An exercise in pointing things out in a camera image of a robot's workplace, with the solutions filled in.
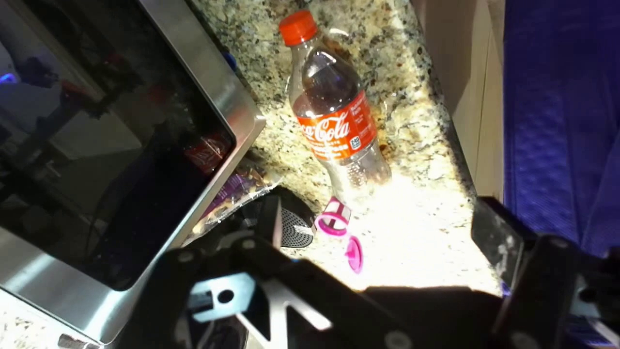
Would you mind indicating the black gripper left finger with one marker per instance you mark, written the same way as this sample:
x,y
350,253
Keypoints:
x,y
246,288

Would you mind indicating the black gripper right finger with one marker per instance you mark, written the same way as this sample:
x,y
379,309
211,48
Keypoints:
x,y
554,294

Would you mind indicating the stainless steel microwave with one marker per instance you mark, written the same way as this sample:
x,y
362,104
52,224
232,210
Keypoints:
x,y
118,125

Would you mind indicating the pink reusable coffee pod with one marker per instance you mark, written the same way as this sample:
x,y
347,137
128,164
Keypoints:
x,y
335,222

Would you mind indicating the purple cloth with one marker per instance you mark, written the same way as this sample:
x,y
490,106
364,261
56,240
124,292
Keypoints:
x,y
562,119

